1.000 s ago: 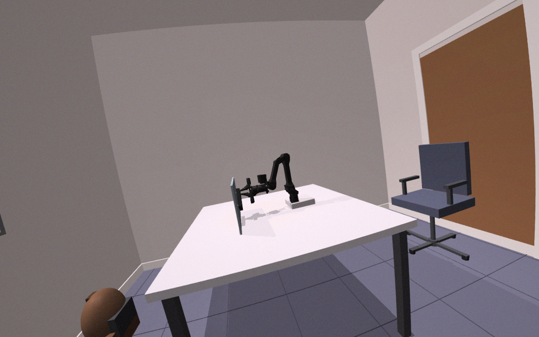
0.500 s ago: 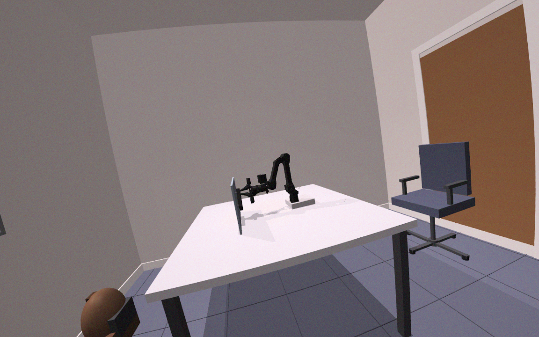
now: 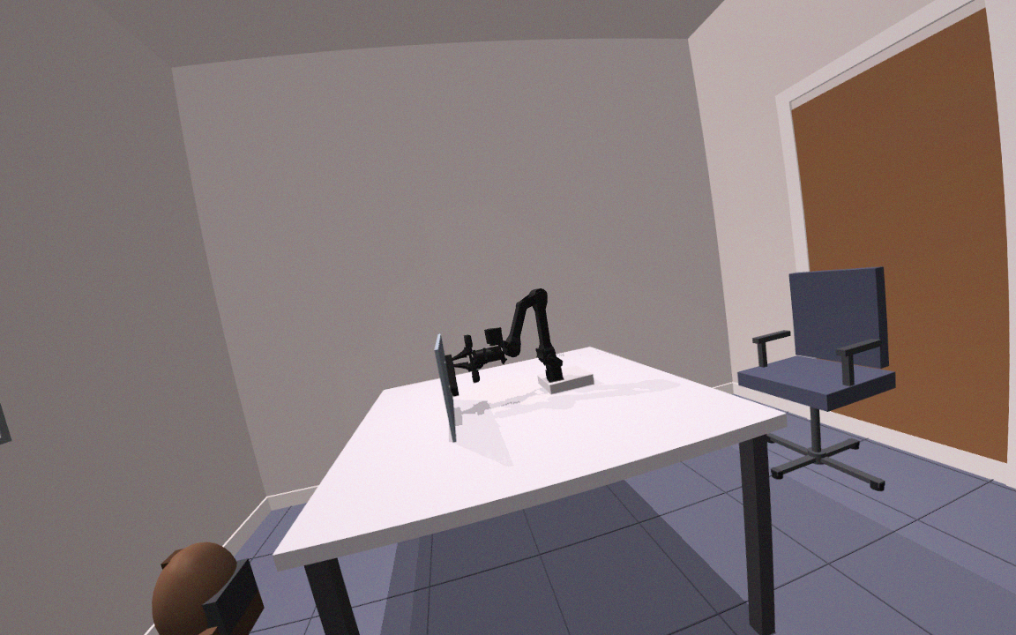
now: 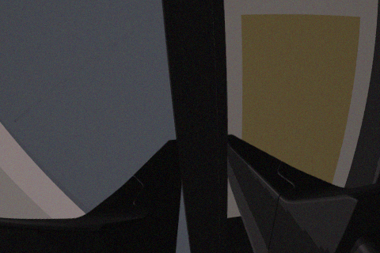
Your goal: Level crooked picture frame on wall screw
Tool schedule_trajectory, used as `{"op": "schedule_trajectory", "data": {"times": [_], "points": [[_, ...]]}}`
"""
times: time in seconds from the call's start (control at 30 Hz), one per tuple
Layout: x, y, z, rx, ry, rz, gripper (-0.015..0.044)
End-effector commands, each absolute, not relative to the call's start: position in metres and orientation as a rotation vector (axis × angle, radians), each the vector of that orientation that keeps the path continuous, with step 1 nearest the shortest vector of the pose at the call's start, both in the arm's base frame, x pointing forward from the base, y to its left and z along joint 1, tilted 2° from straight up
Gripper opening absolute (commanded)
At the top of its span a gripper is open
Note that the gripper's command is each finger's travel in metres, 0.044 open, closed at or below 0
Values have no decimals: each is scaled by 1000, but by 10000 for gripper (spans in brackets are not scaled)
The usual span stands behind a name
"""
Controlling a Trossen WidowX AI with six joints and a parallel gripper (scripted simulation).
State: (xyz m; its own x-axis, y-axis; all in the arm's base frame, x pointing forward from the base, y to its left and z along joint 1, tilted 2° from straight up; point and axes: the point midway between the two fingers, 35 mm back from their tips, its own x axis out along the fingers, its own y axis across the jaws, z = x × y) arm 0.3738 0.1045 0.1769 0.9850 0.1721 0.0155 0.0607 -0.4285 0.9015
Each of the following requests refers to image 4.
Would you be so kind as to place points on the grey flat board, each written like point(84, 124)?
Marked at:
point(85, 89)

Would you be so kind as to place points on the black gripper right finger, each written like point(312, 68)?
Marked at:
point(285, 210)

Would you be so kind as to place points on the black picture frame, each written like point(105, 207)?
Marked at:
point(299, 79)

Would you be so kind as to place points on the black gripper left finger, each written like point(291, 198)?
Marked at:
point(140, 217)

